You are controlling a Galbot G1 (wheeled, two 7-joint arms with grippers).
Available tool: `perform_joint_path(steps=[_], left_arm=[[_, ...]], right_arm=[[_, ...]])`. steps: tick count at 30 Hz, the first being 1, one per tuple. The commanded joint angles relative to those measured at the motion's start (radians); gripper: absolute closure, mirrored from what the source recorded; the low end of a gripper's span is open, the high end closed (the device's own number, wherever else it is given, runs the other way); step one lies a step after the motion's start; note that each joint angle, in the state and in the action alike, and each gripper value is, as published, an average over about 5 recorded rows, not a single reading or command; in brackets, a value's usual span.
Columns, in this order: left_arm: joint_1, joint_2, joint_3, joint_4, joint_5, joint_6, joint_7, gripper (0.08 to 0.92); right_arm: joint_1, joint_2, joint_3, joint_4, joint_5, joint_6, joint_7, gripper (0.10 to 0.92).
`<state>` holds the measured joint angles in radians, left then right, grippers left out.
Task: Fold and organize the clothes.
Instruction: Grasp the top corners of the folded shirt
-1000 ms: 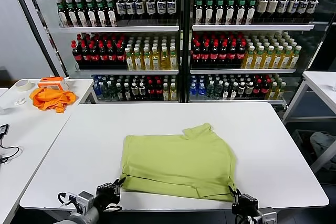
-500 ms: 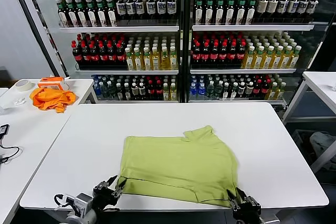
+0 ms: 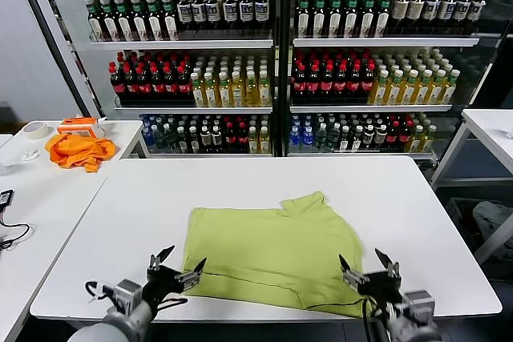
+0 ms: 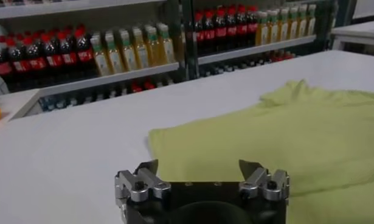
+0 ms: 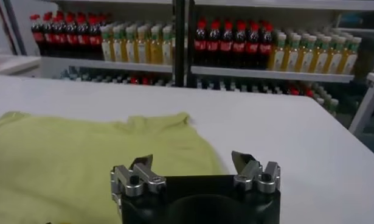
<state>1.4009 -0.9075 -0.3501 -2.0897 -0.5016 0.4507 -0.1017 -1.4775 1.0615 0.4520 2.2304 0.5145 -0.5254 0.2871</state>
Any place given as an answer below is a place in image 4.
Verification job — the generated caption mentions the light green t-shirt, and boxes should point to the light green t-shirt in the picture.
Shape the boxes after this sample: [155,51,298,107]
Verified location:
[148,79,374,224]

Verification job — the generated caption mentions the white side table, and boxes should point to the white side table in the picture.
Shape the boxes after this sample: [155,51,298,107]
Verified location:
[0,88,41,128]

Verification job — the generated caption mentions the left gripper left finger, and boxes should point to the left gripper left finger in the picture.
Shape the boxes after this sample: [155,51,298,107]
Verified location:
[114,159,171,208]

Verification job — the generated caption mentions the white beverage display shelf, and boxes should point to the white beverage display shelf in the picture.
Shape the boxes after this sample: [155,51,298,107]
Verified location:
[0,0,190,113]
[180,0,358,80]

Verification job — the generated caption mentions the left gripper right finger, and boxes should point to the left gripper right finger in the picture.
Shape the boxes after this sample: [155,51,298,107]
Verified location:
[238,159,290,201]

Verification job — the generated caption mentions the yellow drink bottle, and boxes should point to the yellow drink bottle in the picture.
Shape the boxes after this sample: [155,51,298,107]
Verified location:
[131,26,151,69]
[266,9,280,44]
[306,2,317,37]
[297,4,309,38]
[277,8,290,42]
[104,30,126,74]
[255,10,269,46]
[143,24,164,67]
[89,33,112,77]
[118,28,139,72]
[156,23,178,65]
[288,5,300,40]

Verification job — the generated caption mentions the white metal leg table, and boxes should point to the white metal leg table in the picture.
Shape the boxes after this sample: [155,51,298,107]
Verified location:
[330,0,374,57]

